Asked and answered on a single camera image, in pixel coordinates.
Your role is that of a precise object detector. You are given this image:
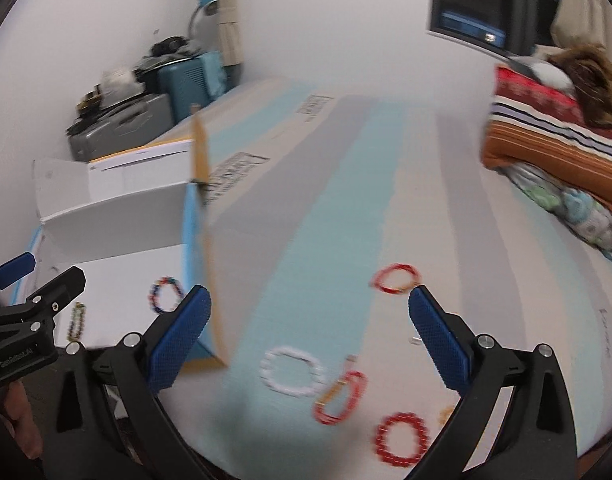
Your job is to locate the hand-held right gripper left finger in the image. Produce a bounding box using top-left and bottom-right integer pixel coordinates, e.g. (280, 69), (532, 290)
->
(41, 285), (211, 480)

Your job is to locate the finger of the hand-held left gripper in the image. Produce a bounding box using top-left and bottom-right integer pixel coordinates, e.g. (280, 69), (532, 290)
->
(0, 266), (87, 333)
(0, 252), (37, 307)

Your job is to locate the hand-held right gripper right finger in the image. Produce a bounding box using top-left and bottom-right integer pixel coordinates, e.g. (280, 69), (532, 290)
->
(407, 284), (580, 480)

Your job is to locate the green and yellow bead bracelet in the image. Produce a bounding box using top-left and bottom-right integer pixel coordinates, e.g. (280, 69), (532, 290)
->
(67, 302), (88, 342)

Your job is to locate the multicoloured bead bracelet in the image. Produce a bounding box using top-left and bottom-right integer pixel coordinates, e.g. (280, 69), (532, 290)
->
(148, 276), (184, 315)

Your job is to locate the red and orange bead bracelet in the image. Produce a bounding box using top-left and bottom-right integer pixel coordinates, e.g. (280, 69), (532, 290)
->
(371, 263), (423, 296)

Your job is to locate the white bead bracelet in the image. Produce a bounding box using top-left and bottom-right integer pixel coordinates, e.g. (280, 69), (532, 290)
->
(259, 346), (327, 399)

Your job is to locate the blue and white cardboard box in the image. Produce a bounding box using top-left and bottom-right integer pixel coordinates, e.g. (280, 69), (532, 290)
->
(13, 104), (229, 373)

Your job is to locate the red bracelet with gold tube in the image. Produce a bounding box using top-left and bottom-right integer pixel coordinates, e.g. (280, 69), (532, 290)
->
(313, 355), (369, 426)

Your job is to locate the person's left hand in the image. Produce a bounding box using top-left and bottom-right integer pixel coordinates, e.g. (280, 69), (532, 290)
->
(0, 380), (44, 461)

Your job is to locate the grey suitcase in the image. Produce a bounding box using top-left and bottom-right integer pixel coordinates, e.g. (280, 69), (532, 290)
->
(67, 92), (174, 163)

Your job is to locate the striped mattress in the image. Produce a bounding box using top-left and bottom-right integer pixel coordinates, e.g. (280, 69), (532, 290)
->
(156, 77), (612, 466)

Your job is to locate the floral bed sheet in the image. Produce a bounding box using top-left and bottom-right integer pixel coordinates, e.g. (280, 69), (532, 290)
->
(500, 162), (612, 263)

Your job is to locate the white plastic bag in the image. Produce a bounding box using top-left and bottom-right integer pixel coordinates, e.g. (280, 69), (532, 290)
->
(102, 67), (137, 93)

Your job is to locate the teal suitcase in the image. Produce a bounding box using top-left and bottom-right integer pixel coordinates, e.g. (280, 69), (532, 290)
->
(156, 51), (227, 123)

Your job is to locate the striped red and orange blanket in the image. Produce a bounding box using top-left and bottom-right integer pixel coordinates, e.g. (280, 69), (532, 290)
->
(480, 64), (612, 221)

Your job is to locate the black bag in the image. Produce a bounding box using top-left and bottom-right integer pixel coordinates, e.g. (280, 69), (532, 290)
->
(150, 36), (191, 58)

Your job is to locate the white pillow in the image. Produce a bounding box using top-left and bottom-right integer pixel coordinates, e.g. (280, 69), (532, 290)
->
(528, 59), (576, 95)

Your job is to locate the brown furry cloth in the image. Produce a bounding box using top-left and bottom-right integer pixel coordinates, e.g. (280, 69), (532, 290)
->
(533, 42), (612, 128)

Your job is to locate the blue desk lamp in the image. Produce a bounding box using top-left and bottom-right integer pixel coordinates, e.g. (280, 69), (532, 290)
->
(187, 0), (219, 43)

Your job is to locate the beige curtain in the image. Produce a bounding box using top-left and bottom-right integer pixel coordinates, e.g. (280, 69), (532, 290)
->
(198, 0), (245, 67)

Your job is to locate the dark window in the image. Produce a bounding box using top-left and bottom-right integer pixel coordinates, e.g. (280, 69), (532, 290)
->
(426, 0), (571, 57)

